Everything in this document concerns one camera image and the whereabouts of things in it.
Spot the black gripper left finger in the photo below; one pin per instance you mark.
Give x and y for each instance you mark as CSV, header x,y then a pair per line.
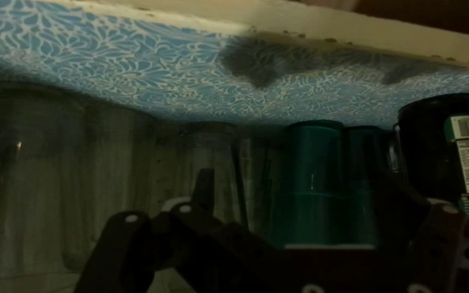
x,y
191,255

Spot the blue-green plastic cup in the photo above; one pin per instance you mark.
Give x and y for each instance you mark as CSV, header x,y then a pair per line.
x,y
313,185

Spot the blue patterned shelf liner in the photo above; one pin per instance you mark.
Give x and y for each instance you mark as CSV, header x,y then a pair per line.
x,y
109,59

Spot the dark jar white label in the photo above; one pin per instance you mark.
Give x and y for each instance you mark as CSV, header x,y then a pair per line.
x,y
424,147

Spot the clear drinking glass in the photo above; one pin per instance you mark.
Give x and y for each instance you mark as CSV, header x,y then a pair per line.
x,y
121,180
215,168
23,180

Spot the white wall cabinet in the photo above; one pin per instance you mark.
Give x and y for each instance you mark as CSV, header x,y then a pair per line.
x,y
300,22

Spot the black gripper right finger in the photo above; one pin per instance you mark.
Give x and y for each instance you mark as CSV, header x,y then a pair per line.
x,y
430,250

